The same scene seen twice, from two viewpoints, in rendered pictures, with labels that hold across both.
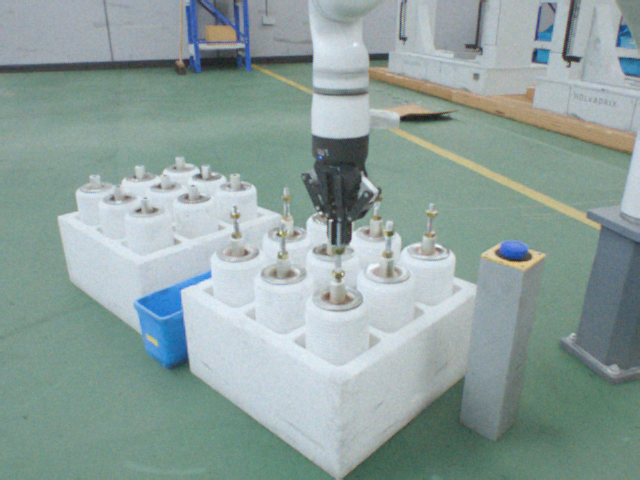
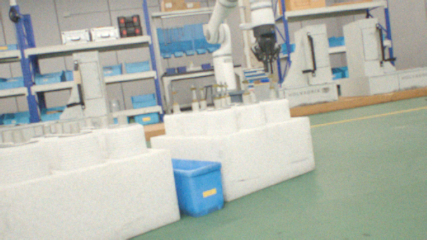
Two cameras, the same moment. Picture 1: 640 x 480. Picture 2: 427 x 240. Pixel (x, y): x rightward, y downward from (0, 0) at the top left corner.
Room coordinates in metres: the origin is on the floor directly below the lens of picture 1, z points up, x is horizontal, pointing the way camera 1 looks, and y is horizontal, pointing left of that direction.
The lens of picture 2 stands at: (0.73, 1.28, 0.30)
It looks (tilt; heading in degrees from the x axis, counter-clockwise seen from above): 4 degrees down; 278
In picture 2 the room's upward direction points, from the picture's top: 8 degrees counter-clockwise
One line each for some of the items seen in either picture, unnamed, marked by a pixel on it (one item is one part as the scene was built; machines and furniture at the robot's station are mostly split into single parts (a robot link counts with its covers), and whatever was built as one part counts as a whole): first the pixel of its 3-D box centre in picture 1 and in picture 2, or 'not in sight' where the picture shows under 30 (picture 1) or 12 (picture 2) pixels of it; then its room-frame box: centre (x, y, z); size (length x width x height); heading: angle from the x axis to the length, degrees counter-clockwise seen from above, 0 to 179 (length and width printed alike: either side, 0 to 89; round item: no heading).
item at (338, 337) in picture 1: (337, 350); (276, 126); (0.72, -0.02, 0.16); 0.10 x 0.10 x 0.18
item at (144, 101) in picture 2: not in sight; (143, 101); (2.67, -4.59, 0.36); 0.50 x 0.38 x 0.21; 108
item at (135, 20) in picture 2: not in sight; (129, 23); (2.69, -4.55, 1.57); 0.42 x 0.34 x 0.17; 108
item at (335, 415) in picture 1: (332, 331); (230, 153); (0.88, -0.02, 0.09); 0.39 x 0.39 x 0.18; 46
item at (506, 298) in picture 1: (499, 345); (270, 122); (0.74, -0.28, 0.16); 0.07 x 0.07 x 0.31; 46
